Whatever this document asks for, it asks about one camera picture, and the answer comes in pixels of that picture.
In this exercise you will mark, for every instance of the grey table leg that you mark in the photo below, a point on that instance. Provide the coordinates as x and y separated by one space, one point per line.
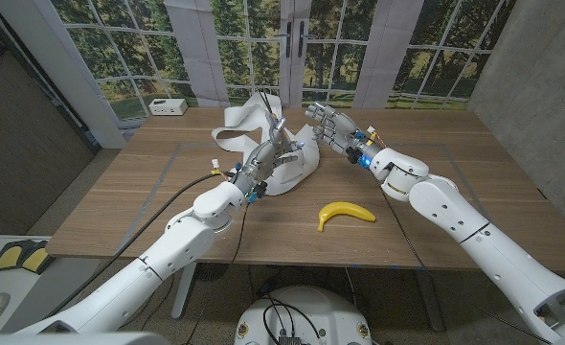
428 299

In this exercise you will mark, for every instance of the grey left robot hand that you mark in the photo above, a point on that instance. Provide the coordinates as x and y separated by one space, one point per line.
263 158

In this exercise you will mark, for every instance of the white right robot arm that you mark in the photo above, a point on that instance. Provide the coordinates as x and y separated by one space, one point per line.
493 254

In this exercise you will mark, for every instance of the white receipt paper strip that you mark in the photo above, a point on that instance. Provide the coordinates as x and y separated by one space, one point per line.
292 167

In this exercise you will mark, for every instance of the white table leg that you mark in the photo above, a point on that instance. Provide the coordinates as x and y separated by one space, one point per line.
184 292

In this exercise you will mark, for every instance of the yellow black foot pedal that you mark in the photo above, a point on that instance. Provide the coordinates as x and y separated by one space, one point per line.
7 256
38 259

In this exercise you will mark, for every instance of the printed window forest backdrop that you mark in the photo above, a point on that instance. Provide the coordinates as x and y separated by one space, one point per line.
263 48

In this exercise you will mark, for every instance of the white power strip box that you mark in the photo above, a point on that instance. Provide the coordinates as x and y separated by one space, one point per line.
167 106

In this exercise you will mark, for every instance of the white robot torso base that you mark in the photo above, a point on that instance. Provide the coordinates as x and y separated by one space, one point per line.
321 311

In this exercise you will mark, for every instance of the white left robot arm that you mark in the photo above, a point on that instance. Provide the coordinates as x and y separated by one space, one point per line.
158 268

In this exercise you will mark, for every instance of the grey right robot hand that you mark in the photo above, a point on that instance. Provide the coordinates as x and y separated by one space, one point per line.
342 129

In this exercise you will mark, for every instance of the yellow toy banana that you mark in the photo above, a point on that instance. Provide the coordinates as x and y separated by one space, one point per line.
342 209

